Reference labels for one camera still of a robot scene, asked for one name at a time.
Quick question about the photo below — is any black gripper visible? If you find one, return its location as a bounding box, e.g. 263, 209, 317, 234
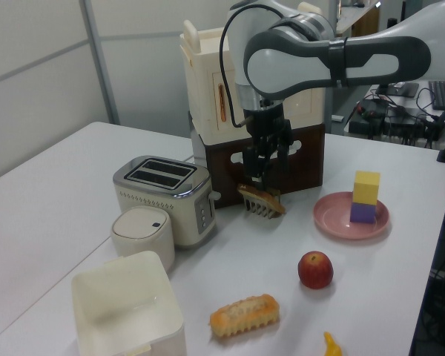
243, 105, 294, 187

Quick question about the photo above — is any yellow cube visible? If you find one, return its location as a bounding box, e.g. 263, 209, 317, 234
352, 171, 381, 206

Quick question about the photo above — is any purple cube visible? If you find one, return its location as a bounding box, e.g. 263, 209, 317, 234
349, 202, 378, 225

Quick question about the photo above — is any dark brown wooden stand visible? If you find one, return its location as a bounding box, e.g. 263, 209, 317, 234
203, 122, 326, 209

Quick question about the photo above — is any brown bread slice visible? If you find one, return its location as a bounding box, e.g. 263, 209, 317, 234
237, 184, 286, 214

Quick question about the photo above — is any brown wooden toast rack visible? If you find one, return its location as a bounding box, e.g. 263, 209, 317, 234
242, 187, 283, 220

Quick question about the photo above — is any pink plate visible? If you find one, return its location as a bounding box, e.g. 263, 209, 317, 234
312, 191, 391, 240

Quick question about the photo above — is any red apple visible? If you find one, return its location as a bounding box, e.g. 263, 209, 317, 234
297, 251, 334, 290

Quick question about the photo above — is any cream chrome toaster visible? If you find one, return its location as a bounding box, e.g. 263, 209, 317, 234
112, 155, 222, 250

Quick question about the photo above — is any black electronics box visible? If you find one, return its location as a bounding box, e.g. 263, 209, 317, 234
348, 98, 445, 144

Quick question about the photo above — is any small white lidded bin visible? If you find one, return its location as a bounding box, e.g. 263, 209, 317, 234
110, 206, 176, 275

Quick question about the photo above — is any black monitor foot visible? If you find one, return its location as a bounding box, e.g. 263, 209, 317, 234
376, 82, 420, 98

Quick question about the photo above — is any flat crumb-topped bread loaf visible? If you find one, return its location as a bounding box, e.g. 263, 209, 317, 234
209, 293, 282, 337

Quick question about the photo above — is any yellow banana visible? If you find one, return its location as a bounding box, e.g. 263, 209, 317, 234
323, 332, 343, 356

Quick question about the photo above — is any open white plastic box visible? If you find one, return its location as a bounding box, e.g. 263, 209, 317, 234
70, 250, 187, 356

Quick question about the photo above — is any copper cabinet handle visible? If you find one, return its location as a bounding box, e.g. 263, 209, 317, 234
217, 84, 228, 122

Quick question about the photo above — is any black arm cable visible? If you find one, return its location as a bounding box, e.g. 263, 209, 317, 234
217, 3, 254, 129

